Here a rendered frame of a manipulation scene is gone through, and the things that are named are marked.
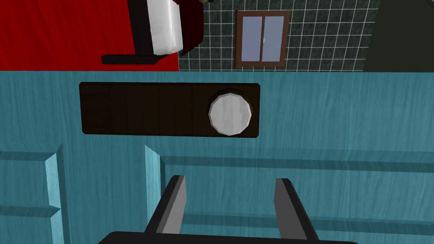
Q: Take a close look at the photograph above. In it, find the teal panelled door leaf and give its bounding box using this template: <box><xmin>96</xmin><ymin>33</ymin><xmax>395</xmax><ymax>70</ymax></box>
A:
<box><xmin>0</xmin><ymin>70</ymin><xmax>434</xmax><ymax>244</ymax></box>

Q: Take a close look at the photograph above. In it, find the white round door knob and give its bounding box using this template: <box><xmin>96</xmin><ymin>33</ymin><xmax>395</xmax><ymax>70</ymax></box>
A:
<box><xmin>208</xmin><ymin>92</ymin><xmax>253</xmax><ymax>137</ymax></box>

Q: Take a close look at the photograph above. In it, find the dark brown knob plate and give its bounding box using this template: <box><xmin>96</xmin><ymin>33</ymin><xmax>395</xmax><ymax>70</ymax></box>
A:
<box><xmin>78</xmin><ymin>82</ymin><xmax>261</xmax><ymax>139</ymax></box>

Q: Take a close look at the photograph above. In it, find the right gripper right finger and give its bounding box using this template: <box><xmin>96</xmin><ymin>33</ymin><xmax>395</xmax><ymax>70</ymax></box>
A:
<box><xmin>273</xmin><ymin>177</ymin><xmax>320</xmax><ymax>241</ymax></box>

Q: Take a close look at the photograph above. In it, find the brown framed window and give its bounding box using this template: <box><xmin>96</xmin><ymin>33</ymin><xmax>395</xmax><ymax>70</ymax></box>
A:
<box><xmin>234</xmin><ymin>9</ymin><xmax>291</xmax><ymax>68</ymax></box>

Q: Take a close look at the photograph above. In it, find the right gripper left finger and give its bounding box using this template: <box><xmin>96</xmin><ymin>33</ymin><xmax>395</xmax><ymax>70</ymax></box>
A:
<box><xmin>145</xmin><ymin>175</ymin><xmax>187</xmax><ymax>235</ymax></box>

